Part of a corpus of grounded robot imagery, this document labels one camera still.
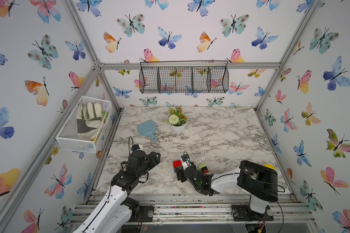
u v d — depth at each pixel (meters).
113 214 0.52
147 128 1.08
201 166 0.88
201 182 0.66
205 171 0.86
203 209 0.76
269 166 0.91
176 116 0.93
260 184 0.44
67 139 0.60
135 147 0.72
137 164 0.58
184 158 0.74
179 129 1.03
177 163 0.82
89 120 0.76
